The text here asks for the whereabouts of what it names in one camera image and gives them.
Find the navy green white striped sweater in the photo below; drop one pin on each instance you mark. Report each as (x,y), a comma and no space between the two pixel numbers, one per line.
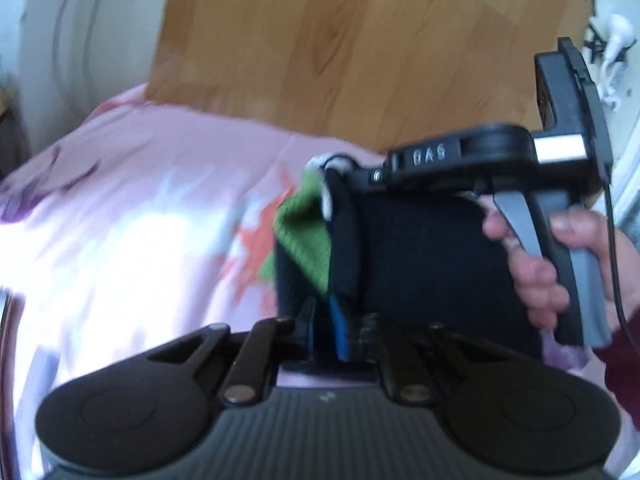
(430,260)

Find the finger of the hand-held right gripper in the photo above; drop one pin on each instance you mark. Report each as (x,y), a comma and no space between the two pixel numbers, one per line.
(367,180)

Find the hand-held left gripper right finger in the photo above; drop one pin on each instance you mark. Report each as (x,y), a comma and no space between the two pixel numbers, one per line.
(341,330)

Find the white power adapter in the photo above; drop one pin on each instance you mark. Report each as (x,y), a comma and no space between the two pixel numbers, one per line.
(614,60)

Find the person's right hand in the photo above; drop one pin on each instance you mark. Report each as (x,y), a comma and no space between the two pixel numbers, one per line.
(537,285)

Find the wooden headboard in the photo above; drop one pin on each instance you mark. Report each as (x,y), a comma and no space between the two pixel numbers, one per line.
(350,45)

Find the person's right forearm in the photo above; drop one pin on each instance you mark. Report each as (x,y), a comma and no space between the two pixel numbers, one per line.
(622,375)

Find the pink printed bedsheet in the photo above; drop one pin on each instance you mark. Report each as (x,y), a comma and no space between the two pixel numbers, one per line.
(125,235)

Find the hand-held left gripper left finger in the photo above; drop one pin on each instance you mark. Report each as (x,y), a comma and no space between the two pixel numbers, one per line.
(260,355)

